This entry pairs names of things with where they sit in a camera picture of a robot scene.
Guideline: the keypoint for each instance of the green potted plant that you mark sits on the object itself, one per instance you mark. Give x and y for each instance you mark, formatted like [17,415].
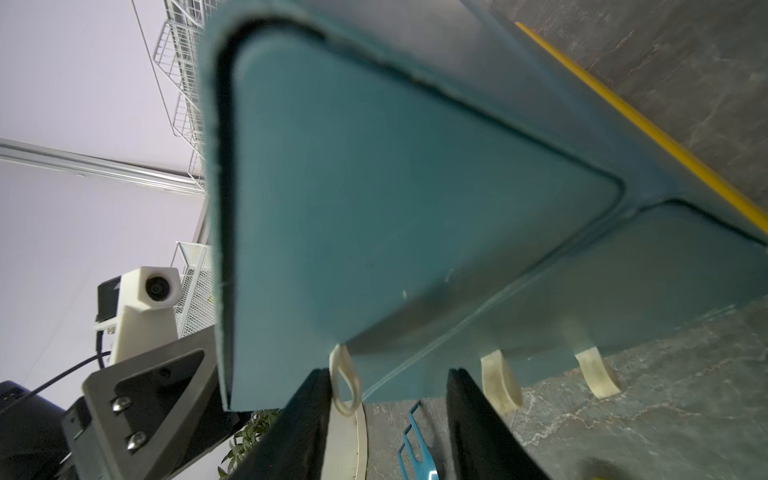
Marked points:
[247,439]

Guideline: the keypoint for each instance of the teal drawer cabinet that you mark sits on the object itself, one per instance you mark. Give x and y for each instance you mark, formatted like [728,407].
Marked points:
[415,186]

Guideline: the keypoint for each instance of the blue toy rake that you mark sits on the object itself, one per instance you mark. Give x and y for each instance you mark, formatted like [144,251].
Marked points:
[413,444]

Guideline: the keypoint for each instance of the white plant pot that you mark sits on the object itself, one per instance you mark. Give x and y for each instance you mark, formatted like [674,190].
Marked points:
[346,450]

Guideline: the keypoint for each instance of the white wire wall shelf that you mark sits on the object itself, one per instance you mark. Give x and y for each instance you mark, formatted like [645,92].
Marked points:
[175,55]

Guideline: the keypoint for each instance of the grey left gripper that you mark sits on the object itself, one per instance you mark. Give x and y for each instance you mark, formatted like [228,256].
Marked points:
[148,417]

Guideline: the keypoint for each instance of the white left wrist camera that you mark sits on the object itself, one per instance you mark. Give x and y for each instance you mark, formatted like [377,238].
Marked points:
[136,313]

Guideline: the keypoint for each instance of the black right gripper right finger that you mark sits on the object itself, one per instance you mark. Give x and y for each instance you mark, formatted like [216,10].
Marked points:
[482,446]

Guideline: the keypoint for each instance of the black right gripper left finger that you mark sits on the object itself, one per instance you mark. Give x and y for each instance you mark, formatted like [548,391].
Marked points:
[294,446]

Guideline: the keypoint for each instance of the white wire basket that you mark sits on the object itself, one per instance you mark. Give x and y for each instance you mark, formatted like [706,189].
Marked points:
[195,311]

